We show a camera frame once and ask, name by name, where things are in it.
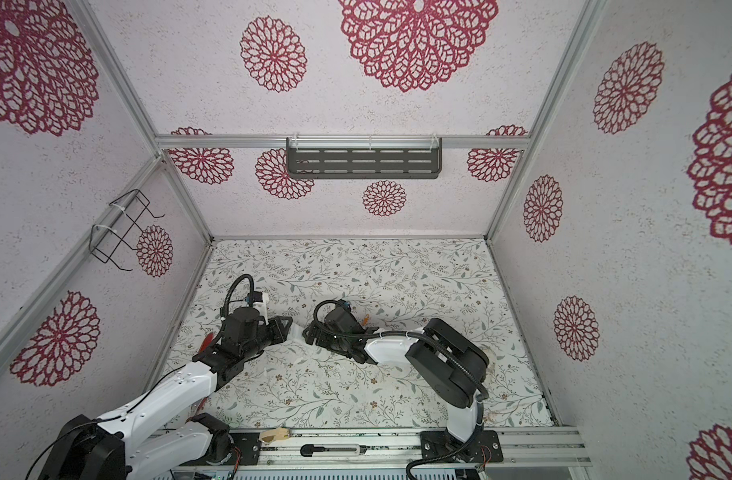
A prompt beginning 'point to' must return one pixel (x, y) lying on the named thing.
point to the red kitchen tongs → (206, 341)
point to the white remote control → (295, 332)
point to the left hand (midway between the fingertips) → (293, 327)
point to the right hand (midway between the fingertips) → (310, 337)
